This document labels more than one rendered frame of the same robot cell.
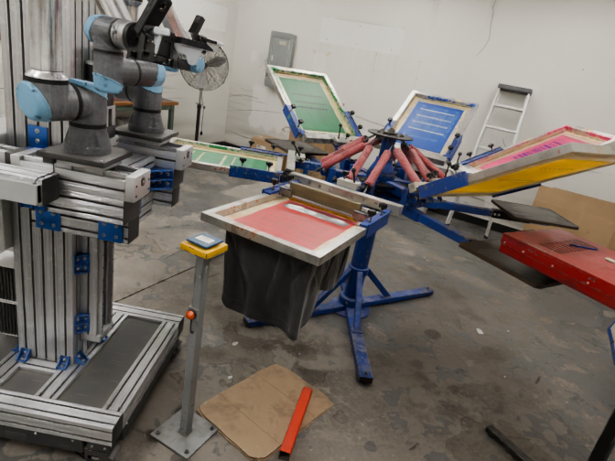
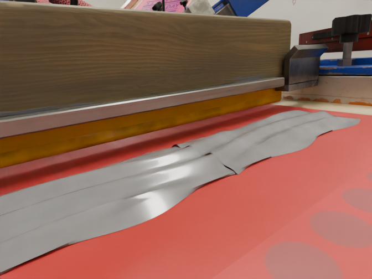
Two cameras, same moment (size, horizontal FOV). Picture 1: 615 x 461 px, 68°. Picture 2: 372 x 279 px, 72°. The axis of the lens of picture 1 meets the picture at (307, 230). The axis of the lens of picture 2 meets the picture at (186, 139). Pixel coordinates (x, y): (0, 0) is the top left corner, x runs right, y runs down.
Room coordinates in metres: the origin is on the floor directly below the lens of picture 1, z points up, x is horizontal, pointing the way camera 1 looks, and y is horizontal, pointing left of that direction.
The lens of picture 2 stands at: (2.13, 0.13, 1.02)
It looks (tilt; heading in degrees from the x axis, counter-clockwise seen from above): 17 degrees down; 299
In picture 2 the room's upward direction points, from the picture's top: 4 degrees counter-clockwise
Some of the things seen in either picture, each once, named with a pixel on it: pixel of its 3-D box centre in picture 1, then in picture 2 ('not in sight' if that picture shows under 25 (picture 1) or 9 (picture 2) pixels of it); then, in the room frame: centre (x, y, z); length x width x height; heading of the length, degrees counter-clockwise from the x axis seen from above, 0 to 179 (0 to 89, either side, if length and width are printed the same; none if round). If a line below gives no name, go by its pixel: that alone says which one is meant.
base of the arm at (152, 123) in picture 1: (146, 118); not in sight; (2.02, 0.79, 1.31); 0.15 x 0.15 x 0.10
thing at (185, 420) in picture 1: (194, 345); not in sight; (1.61, 0.38, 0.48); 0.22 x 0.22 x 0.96; 65
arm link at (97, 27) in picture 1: (108, 32); not in sight; (1.29, 0.62, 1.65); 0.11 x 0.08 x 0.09; 64
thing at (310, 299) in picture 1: (327, 279); not in sight; (1.94, -0.13, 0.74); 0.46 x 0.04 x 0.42; 155
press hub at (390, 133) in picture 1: (369, 224); not in sight; (3.03, -0.41, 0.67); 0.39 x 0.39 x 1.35
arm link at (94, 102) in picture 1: (86, 101); not in sight; (1.52, 0.80, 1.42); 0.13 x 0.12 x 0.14; 154
